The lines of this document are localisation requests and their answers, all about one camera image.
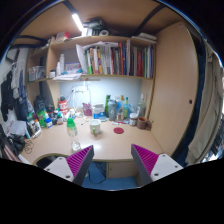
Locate beige hanging curtain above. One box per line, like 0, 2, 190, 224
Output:
185, 42, 223, 165

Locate wooden bookshelf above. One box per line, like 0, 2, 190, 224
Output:
26, 36, 156, 107

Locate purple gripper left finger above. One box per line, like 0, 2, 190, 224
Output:
45, 145, 94, 186

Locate red white canister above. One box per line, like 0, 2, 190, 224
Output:
59, 96, 67, 116

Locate white mug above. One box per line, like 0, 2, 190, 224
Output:
89, 119, 101, 135

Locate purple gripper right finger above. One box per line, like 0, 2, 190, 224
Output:
131, 144, 182, 186

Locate ceiling light tube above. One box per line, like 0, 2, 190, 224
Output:
72, 13, 84, 32

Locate clear bottle green label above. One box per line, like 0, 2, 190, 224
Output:
66, 116, 82, 152

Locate hanging dark clothes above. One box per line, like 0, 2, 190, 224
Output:
0, 69, 29, 123

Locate brown ceramic mug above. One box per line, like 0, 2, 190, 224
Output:
137, 117, 152, 130

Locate wooden wardrobe door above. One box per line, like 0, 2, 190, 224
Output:
149, 22, 199, 155

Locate tall green bottle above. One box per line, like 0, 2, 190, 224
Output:
105, 95, 111, 117

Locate grey water bottle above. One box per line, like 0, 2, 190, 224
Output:
108, 99, 117, 121

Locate row of books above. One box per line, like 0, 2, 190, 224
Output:
76, 40, 155, 79

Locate stack of papers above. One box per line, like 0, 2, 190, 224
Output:
53, 73, 82, 81

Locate red round coaster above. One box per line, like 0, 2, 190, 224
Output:
113, 127, 124, 134

